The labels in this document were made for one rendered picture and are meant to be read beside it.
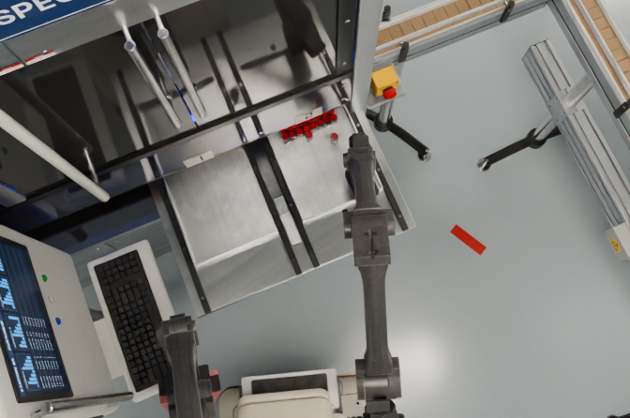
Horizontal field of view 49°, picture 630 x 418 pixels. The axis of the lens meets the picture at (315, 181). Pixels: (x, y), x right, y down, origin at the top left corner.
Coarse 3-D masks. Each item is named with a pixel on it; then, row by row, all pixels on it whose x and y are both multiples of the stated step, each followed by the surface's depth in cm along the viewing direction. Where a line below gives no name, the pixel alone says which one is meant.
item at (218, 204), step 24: (192, 168) 211; (216, 168) 211; (240, 168) 211; (168, 192) 206; (192, 192) 209; (216, 192) 209; (240, 192) 209; (192, 216) 207; (216, 216) 207; (240, 216) 207; (264, 216) 207; (192, 240) 206; (216, 240) 206; (240, 240) 205
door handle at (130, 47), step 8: (128, 32) 122; (128, 40) 121; (128, 48) 118; (136, 48) 119; (136, 56) 121; (136, 64) 123; (144, 64) 125; (144, 72) 127; (152, 72) 130; (144, 80) 131; (152, 80) 131; (152, 88) 134; (160, 88) 136; (160, 96) 138; (168, 96) 155; (160, 104) 143; (168, 104) 143; (168, 112) 147; (176, 120) 152
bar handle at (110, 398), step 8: (128, 392) 192; (56, 400) 142; (64, 400) 145; (72, 400) 149; (80, 400) 153; (88, 400) 158; (96, 400) 163; (104, 400) 169; (112, 400) 176; (120, 400) 182; (128, 400) 193; (40, 408) 137; (48, 408) 137; (56, 408) 139; (64, 408) 143; (72, 408) 148; (80, 408) 153; (32, 416) 140; (40, 416) 141
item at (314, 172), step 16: (336, 112) 215; (336, 128) 214; (352, 128) 214; (272, 144) 213; (288, 144) 213; (304, 144) 213; (320, 144) 213; (336, 144) 213; (288, 160) 212; (304, 160) 211; (320, 160) 211; (336, 160) 211; (288, 176) 210; (304, 176) 210; (320, 176) 210; (336, 176) 210; (304, 192) 209; (320, 192) 209; (336, 192) 209; (304, 208) 208; (320, 208) 207; (336, 208) 206
